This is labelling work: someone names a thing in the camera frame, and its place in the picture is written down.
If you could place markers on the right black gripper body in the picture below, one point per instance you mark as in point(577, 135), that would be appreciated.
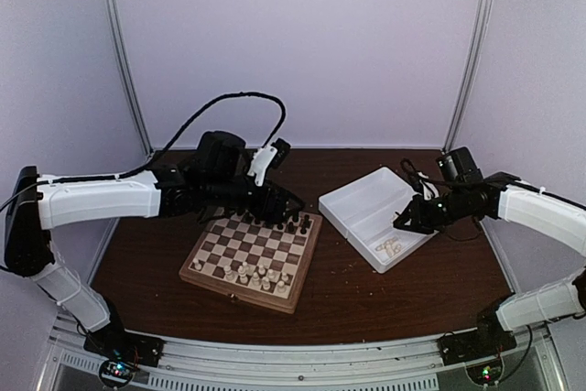
point(436, 217)

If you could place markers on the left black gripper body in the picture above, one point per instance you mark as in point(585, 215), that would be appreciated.
point(259, 208)

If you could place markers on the white tall piece carried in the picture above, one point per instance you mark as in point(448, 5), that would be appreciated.
point(243, 272)

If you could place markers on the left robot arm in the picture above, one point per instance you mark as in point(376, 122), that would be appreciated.
point(219, 174)

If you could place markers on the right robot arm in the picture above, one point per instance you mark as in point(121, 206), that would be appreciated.
point(464, 192)

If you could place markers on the pile of white chess pieces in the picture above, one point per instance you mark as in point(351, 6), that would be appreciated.
point(391, 247)

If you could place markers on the wooden chess board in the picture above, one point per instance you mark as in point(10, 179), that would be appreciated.
point(231, 241)

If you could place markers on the white plastic tray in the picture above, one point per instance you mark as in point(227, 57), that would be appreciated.
point(361, 212)

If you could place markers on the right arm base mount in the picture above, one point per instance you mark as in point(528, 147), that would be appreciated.
point(476, 348)

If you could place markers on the front aluminium rail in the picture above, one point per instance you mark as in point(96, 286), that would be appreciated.
point(411, 364)

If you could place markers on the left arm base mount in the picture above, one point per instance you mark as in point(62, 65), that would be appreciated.
point(116, 343)

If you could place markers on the right aluminium frame post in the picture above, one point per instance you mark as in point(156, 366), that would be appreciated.
point(479, 29)

